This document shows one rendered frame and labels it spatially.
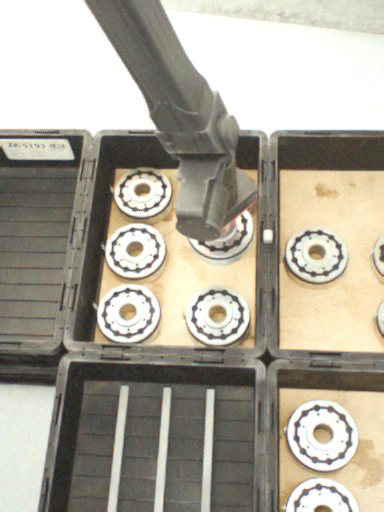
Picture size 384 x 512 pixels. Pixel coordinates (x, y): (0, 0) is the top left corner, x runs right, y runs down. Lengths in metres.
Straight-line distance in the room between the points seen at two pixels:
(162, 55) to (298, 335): 0.56
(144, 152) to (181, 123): 0.45
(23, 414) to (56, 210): 0.37
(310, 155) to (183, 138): 0.45
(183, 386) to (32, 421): 0.31
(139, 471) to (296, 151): 0.59
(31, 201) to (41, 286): 0.17
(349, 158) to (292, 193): 0.11
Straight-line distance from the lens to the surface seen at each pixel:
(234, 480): 1.02
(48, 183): 1.25
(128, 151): 1.19
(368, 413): 1.05
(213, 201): 0.80
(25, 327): 1.14
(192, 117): 0.72
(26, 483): 1.21
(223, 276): 1.11
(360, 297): 1.11
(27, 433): 1.22
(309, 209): 1.17
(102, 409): 1.06
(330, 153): 1.18
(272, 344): 0.96
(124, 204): 1.16
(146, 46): 0.65
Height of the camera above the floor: 1.84
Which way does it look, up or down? 64 degrees down
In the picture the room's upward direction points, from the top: 10 degrees counter-clockwise
